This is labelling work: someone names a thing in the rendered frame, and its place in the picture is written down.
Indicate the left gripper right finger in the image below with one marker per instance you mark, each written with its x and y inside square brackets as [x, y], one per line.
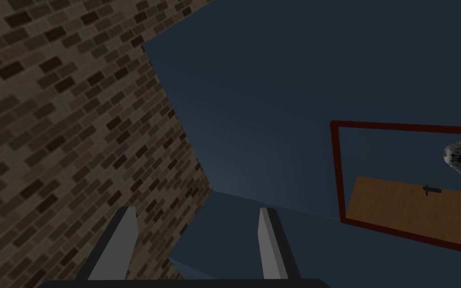
[274, 252]

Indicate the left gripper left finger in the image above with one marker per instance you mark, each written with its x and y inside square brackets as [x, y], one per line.
[112, 252]

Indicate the red framed wall mirror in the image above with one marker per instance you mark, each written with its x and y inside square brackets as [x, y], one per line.
[378, 160]

